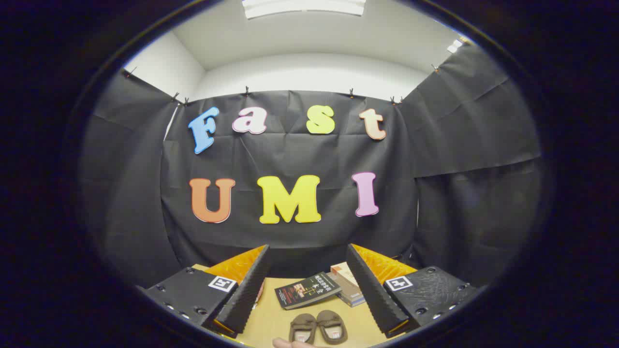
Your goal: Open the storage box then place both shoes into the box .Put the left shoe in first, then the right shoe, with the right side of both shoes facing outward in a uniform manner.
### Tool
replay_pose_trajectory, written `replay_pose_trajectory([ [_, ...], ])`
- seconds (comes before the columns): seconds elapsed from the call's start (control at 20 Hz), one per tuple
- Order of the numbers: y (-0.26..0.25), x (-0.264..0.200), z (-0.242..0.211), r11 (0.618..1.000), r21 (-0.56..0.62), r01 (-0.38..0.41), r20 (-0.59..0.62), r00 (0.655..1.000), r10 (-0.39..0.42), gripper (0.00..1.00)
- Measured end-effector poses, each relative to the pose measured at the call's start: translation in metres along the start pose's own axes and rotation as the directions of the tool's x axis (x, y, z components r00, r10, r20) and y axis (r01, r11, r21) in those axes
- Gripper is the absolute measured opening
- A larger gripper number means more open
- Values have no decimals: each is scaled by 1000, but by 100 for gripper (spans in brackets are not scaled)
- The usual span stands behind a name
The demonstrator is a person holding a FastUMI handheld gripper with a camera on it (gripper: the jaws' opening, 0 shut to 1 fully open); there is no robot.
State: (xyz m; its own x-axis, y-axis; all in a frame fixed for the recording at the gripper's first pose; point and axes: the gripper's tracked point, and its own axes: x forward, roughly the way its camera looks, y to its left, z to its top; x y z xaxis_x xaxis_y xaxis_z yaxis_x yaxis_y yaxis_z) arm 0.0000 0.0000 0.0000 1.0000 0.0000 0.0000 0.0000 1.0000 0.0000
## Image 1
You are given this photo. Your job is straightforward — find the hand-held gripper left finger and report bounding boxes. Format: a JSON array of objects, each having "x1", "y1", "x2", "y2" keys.
[{"x1": 144, "y1": 245, "x2": 271, "y2": 339}]

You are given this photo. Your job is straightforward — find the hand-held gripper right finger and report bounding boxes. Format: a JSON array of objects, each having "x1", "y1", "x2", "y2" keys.
[{"x1": 346, "y1": 243, "x2": 477, "y2": 338}]

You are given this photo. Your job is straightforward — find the brown fuzzy shoe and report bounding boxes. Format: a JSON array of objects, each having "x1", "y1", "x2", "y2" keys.
[
  {"x1": 316, "y1": 310, "x2": 349, "y2": 345},
  {"x1": 289, "y1": 313, "x2": 318, "y2": 345}
]

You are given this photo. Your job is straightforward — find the blue edged book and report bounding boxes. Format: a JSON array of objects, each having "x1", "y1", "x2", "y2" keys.
[{"x1": 326, "y1": 273, "x2": 367, "y2": 308}]

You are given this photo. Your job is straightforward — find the black paperback book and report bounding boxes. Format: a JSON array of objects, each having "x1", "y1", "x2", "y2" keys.
[{"x1": 274, "y1": 272, "x2": 342, "y2": 310}]

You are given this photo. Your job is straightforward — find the long ceiling light panel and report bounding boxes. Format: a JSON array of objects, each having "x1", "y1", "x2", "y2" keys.
[{"x1": 242, "y1": 0, "x2": 367, "y2": 20}]

